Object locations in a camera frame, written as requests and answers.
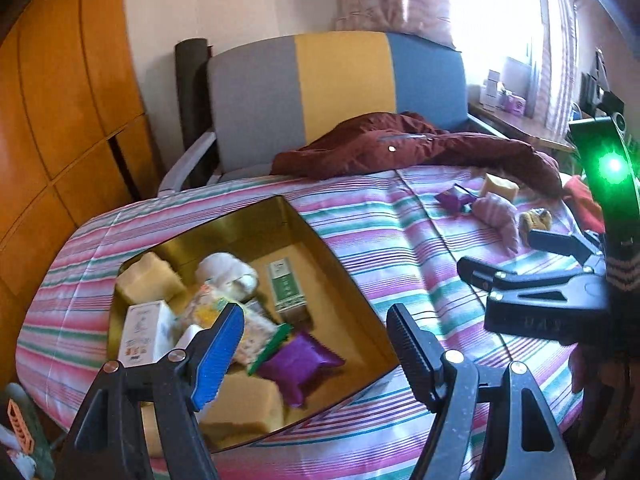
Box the striped sheer curtain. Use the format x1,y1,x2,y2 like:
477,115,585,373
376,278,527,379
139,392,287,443
540,0,583,132

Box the small white boxes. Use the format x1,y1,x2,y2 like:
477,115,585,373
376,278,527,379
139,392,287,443
479,69,502,109

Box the red cloth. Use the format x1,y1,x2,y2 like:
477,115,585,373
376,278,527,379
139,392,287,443
561,174,607,235

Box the gold tin box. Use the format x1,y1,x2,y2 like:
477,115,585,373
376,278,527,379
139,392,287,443
107,195,401,456

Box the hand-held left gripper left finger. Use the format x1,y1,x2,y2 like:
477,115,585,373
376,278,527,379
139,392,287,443
55,302,246,480

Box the yellow sponge with green scourer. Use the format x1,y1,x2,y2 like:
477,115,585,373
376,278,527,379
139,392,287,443
246,322,294,377

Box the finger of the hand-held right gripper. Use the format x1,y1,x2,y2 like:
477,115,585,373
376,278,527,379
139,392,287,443
528,229,602,267
456,255,597,302

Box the grey yellow blue armchair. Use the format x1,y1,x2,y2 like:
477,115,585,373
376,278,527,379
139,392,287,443
157,30,506,196

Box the black rolled mat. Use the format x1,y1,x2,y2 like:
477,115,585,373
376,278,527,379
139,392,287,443
174,37,217,189

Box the pink striped sock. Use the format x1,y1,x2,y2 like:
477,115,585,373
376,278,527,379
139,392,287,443
471,195,522,257

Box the white plush toy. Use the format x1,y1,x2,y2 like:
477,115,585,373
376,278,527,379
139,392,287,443
194,252,259,302

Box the wooden desk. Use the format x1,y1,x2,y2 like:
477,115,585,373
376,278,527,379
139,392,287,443
469,101,577,154

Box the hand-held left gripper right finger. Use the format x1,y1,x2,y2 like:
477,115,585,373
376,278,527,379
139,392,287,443
386,303,571,480

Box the white board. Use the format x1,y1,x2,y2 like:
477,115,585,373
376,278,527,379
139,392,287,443
500,56,537,107

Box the clear snack packet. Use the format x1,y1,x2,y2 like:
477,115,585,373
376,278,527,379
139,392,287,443
179,284,279,367

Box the maroon jacket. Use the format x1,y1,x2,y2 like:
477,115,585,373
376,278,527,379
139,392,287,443
272,111,563,197

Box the small white block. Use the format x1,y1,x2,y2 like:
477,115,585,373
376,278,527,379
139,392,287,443
174,324,207,352

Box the white printed carton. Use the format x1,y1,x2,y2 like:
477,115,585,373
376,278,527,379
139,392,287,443
117,299,177,367

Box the small purple pouch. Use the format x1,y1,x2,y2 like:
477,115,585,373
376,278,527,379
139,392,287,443
434,184,479,214

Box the green and white box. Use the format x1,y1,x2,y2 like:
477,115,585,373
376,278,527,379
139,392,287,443
266,258,312,324

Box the pink green striped blanket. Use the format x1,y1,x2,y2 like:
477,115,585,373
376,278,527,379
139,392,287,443
15,164,586,480

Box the plain yellow sponge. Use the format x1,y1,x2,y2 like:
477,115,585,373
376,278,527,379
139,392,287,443
199,374,287,433
115,252,187,307
481,173,522,202

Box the orange plastic object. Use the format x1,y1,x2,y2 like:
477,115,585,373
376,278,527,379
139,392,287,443
5,396,37,457

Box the black stand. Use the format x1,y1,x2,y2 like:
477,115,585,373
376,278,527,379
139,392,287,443
581,49,627,122

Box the bright window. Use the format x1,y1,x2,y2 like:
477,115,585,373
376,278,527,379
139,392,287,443
450,0,576,121

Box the large purple pouch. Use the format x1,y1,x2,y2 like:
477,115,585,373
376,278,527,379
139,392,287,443
256,331,347,409

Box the wooden wardrobe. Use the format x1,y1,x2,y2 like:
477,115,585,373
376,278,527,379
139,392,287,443
0,0,162,383

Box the brown yellow knitted item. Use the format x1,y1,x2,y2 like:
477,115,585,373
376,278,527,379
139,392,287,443
517,208,554,247

